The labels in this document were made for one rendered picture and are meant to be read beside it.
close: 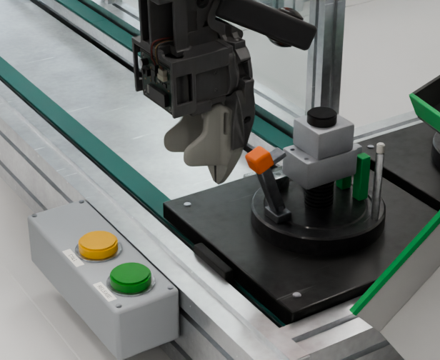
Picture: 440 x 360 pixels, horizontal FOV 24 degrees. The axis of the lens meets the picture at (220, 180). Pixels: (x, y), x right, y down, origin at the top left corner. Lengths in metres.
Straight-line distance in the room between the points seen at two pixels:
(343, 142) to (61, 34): 0.81
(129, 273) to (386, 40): 0.99
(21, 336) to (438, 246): 0.47
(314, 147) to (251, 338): 0.21
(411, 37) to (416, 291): 1.05
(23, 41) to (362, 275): 0.89
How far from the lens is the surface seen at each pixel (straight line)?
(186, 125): 0.97
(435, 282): 0.90
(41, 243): 1.12
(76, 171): 1.24
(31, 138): 1.31
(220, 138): 0.94
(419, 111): 0.81
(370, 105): 1.63
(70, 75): 1.59
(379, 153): 1.03
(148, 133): 1.40
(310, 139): 1.03
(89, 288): 1.03
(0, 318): 1.16
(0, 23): 1.82
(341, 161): 1.05
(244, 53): 0.91
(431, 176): 1.20
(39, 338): 1.13
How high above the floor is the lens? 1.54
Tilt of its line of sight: 29 degrees down
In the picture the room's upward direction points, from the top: straight up
